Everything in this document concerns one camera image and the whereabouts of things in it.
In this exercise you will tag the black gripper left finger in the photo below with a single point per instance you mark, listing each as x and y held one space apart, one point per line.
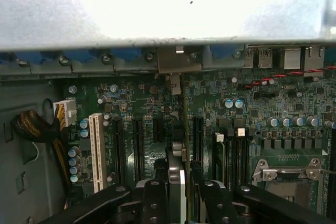
86 208

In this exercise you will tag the black RAM slot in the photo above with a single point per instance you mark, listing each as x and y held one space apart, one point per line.
217 161
230 155
248 155
240 155

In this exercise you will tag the green motherboard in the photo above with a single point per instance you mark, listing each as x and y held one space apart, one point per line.
262 108

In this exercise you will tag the short black expansion slot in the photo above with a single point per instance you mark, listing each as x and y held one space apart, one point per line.
159 129

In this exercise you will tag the open black PC case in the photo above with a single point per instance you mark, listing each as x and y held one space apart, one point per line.
157 11

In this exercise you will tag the white expansion slot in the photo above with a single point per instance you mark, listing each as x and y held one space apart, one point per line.
96 153

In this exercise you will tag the white power connector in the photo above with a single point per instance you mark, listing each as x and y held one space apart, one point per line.
69 113

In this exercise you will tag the CPU socket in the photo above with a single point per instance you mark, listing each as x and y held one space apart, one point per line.
288 192

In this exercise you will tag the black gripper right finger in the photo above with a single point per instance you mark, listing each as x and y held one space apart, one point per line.
275 211

